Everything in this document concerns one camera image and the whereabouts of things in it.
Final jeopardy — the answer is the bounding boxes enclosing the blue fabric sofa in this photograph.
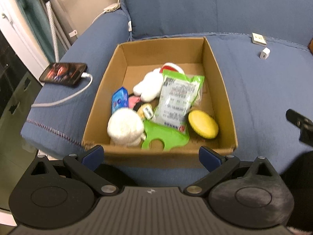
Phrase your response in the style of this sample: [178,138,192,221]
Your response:
[20,0,313,189]

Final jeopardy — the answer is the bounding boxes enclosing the yellow round sponge puff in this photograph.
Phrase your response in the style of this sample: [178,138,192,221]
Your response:
[188,110,219,139]

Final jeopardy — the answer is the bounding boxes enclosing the garment steamer hose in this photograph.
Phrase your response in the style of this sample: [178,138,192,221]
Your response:
[36,0,61,63]

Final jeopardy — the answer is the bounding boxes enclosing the white USB charger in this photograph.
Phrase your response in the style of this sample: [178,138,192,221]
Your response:
[259,47,271,60]

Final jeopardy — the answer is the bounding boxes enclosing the orange cushion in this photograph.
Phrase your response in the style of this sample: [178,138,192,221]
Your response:
[308,39,313,54]

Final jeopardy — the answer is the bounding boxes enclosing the white window frame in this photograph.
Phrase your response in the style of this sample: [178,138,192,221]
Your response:
[1,0,49,79]

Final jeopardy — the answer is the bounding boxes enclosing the blue tissue pack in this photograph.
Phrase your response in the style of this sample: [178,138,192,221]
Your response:
[112,87,128,114]

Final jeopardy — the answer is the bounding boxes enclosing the white sofa label tag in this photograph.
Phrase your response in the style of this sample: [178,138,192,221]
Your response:
[128,21,132,32]

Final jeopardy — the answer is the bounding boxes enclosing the black smartphone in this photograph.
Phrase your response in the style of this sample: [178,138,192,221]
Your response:
[39,63,87,87]

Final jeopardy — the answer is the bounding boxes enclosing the white plush green print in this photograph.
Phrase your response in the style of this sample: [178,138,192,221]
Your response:
[107,108,144,146]

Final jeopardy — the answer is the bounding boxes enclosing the open cardboard box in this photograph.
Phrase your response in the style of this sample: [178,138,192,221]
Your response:
[82,37,238,168]

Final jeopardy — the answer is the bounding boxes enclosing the white charging cable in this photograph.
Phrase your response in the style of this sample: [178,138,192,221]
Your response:
[31,71,94,108]

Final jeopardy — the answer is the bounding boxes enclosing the small white gold box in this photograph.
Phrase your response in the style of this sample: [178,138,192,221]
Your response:
[251,32,267,46]

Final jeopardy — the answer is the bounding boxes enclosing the white kitty plush red dress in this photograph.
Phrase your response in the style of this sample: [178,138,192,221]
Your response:
[133,63,185,102]

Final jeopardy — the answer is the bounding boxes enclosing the pink hat doll keychain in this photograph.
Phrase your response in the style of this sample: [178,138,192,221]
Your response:
[128,93,153,120]

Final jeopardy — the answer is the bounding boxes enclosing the green snack packet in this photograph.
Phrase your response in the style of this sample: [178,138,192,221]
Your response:
[141,70,205,151]

